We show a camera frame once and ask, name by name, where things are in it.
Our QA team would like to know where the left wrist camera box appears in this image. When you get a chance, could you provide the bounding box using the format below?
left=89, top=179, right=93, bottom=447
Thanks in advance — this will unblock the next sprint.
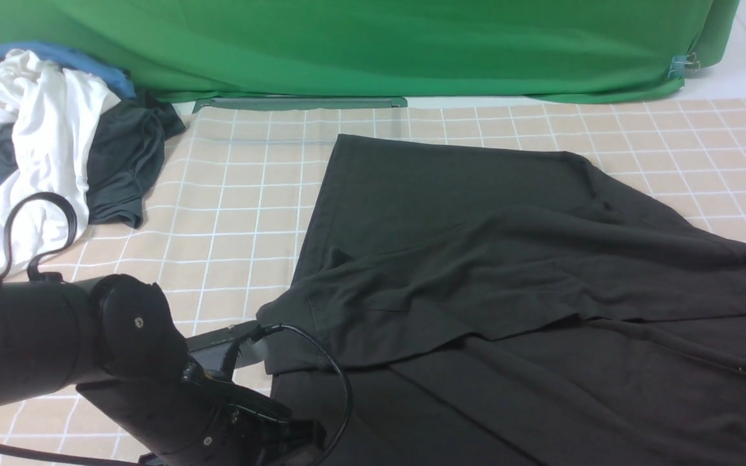
left=186, top=320, right=269, bottom=374

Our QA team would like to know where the dark gray long-sleeve shirt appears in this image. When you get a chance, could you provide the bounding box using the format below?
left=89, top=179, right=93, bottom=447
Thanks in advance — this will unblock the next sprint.
left=256, top=135, right=746, bottom=465

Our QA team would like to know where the dark teal crumpled shirt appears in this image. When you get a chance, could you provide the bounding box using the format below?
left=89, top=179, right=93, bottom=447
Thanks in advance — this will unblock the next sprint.
left=0, top=91, right=187, bottom=229

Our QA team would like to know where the teal binder clip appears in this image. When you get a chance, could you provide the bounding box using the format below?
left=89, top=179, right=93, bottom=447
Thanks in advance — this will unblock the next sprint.
left=666, top=52, right=701, bottom=80

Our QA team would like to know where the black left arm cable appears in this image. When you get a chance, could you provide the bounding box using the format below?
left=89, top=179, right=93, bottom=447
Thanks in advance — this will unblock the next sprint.
left=0, top=192, right=354, bottom=466

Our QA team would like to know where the green backdrop cloth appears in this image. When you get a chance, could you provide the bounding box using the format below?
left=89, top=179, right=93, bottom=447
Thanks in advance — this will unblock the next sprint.
left=0, top=1, right=738, bottom=104

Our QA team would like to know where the blue crumpled shirt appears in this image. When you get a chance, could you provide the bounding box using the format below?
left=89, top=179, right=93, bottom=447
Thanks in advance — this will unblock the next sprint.
left=0, top=47, right=135, bottom=203

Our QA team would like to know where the white crumpled shirt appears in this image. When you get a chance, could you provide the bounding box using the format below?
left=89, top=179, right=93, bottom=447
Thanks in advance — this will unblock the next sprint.
left=0, top=49, right=120, bottom=274

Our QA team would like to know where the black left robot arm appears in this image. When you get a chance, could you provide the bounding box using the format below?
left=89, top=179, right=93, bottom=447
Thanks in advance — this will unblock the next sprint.
left=0, top=272, right=332, bottom=465

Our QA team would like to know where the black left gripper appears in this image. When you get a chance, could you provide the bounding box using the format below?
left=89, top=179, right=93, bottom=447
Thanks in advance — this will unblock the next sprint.
left=76, top=362, right=326, bottom=465

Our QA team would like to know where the beige checkered table mat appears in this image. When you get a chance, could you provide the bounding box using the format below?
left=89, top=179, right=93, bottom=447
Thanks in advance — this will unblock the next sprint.
left=0, top=97, right=746, bottom=466

